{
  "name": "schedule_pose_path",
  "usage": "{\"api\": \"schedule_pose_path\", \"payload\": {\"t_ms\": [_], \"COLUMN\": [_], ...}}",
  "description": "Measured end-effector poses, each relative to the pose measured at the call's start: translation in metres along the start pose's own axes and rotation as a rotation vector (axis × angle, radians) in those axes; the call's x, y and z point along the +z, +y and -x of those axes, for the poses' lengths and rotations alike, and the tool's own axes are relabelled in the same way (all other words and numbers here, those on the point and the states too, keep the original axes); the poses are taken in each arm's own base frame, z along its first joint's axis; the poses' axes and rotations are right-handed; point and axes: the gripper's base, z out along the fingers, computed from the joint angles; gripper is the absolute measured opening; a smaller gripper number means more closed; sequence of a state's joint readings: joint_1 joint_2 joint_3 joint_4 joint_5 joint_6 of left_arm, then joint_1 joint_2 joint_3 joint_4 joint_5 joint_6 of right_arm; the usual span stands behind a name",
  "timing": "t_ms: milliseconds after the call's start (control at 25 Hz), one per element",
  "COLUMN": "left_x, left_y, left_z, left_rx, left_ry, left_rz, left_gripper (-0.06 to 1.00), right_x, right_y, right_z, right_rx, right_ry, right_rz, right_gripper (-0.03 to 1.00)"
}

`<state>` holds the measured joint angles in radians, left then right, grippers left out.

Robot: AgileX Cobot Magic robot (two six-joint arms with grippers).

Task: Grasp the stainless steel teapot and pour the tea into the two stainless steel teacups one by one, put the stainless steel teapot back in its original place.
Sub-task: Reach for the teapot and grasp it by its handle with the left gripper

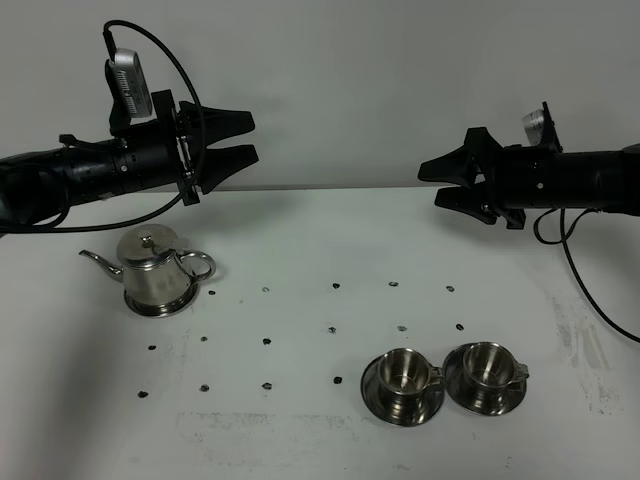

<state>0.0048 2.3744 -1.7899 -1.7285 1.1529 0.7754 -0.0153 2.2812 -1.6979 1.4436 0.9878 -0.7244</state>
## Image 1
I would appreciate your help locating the right stainless steel teacup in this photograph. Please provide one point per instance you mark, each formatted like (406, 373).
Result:
(491, 369)

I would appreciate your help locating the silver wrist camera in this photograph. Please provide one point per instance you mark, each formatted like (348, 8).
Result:
(534, 124)
(131, 90)

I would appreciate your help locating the stainless steel teacup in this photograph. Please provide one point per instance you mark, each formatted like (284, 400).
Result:
(406, 377)
(491, 369)

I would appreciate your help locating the left stainless steel teacup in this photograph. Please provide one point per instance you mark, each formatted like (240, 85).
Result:
(406, 377)

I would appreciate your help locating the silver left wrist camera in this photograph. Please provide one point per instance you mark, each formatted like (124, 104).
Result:
(131, 90)

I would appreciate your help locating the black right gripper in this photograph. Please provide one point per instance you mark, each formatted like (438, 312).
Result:
(521, 177)

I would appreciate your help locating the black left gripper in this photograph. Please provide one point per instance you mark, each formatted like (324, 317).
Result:
(148, 155)

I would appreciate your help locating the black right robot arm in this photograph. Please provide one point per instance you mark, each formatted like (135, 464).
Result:
(486, 180)

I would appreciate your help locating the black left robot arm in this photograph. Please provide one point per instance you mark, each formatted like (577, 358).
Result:
(39, 188)

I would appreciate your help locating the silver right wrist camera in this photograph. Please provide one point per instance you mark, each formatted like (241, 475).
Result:
(534, 124)

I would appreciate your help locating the right stainless steel saucer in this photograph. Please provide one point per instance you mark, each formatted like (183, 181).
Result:
(477, 403)

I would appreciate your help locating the stainless steel teapot saucer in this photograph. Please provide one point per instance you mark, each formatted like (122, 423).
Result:
(162, 310)

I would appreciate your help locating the left stainless steel saucer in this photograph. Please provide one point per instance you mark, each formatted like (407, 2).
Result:
(404, 417)

